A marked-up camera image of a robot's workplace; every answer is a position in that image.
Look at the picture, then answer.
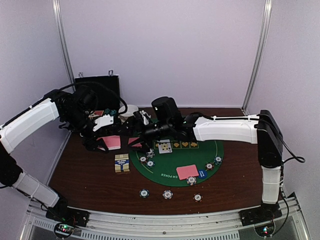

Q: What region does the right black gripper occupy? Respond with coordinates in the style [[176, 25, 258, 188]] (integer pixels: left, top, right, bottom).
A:
[[114, 116, 172, 153]]

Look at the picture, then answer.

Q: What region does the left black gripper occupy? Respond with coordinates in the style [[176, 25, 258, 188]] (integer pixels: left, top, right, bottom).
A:
[[62, 107, 109, 153]]

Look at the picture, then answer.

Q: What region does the red playing card deck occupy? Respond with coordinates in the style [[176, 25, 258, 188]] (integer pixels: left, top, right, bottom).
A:
[[99, 135, 121, 151]]

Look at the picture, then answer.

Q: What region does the teal poker chip stack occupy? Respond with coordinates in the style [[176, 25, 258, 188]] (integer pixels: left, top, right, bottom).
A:
[[139, 189, 150, 198]]

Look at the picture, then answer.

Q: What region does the blue white poker chip stack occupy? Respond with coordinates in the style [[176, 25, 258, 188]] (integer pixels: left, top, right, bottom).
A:
[[162, 190, 174, 200]]

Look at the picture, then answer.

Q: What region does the blue small blind button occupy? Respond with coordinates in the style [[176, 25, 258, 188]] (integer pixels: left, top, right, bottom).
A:
[[198, 169, 208, 179]]

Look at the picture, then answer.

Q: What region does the brown poker chip stack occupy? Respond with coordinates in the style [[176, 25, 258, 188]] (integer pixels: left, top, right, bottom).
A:
[[193, 193, 203, 202]]

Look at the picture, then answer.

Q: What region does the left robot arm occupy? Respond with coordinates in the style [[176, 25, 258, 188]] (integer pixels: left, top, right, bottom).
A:
[[0, 87, 114, 222]]

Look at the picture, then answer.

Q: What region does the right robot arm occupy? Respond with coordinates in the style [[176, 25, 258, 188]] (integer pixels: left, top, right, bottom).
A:
[[119, 110, 284, 221]]

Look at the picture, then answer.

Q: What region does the white ceramic bowl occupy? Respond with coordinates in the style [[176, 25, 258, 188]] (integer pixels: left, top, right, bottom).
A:
[[118, 104, 139, 118]]

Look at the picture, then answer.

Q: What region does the teal chip row in case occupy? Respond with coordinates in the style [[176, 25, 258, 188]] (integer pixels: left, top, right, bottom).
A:
[[104, 108, 117, 116]]

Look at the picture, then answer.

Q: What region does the card deck in case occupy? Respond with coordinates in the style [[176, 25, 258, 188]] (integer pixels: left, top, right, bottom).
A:
[[89, 110, 104, 118]]

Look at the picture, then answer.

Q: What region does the black poker chip case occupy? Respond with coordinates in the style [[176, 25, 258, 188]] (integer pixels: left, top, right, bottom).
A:
[[74, 75, 121, 111]]

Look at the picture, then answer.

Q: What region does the gold striped card box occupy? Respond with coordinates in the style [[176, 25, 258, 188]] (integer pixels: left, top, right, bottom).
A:
[[114, 153, 130, 173]]

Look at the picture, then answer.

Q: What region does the green round poker mat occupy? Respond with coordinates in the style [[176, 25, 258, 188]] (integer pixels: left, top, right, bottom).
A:
[[129, 137, 224, 187]]

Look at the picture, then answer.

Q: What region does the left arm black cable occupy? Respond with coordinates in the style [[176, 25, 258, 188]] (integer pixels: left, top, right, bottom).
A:
[[62, 82, 129, 118]]

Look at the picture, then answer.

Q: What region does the left aluminium frame post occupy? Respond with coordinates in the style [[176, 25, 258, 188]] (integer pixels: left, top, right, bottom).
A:
[[52, 0, 75, 84]]

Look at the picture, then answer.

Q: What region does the aluminium frame post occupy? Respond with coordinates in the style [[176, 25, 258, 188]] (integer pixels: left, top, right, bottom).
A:
[[241, 0, 273, 115], [52, 0, 75, 84]]

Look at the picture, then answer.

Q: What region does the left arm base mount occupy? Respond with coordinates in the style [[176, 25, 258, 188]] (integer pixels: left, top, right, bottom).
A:
[[45, 208, 90, 227]]

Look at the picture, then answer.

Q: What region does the right aluminium frame post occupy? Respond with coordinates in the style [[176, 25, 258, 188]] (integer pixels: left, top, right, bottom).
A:
[[241, 0, 273, 115]]

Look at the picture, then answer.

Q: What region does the front aluminium rail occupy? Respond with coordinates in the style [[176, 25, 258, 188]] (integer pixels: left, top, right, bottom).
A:
[[18, 192, 310, 240]]

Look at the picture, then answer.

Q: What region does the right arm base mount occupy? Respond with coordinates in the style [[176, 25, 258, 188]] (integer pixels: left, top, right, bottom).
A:
[[239, 206, 283, 226]]

